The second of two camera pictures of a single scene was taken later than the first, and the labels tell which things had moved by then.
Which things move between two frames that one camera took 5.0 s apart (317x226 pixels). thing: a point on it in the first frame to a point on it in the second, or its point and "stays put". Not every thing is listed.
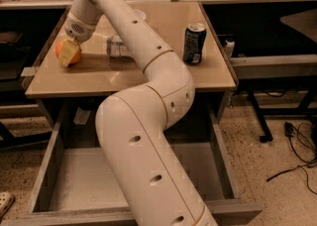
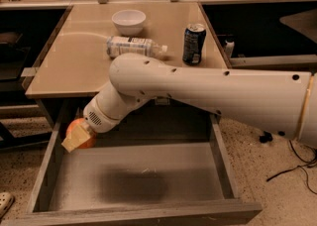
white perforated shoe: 6,201 stays put
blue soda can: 194,43 stays put
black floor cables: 300,157 stays put
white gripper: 78,30 to 97,119
